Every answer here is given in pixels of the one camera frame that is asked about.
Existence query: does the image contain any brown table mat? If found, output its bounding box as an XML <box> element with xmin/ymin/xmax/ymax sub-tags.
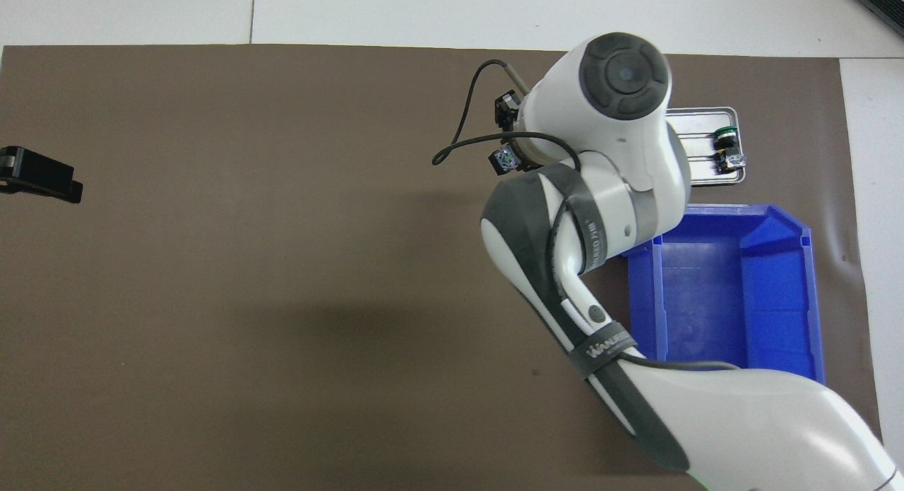
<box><xmin>0</xmin><ymin>45</ymin><xmax>887</xmax><ymax>491</ymax></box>

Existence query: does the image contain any silver metal tray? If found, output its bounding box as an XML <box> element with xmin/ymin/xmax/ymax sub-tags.
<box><xmin>664</xmin><ymin>107</ymin><xmax>747</xmax><ymax>188</ymax></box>

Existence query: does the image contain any blue plastic storage bin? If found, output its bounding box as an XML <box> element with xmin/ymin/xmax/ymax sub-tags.
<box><xmin>627</xmin><ymin>203</ymin><xmax>826</xmax><ymax>386</ymax></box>

